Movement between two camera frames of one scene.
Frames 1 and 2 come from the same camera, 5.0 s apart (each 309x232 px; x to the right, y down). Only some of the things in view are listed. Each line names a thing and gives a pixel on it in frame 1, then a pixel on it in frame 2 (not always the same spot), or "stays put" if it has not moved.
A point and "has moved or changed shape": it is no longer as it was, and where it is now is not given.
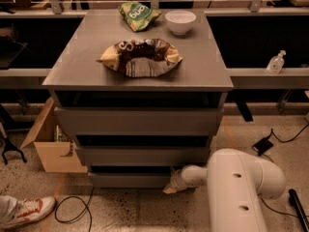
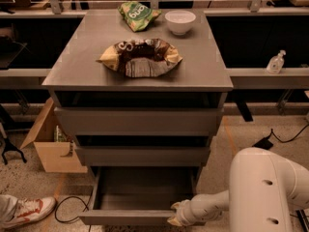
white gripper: [177, 180] to [187, 212]
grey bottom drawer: [130, 179] has moved or changed shape
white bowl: [180, 21] stays put
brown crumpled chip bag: [141, 57] stays put
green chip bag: [138, 15] stays put
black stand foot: [9, 147] stays put
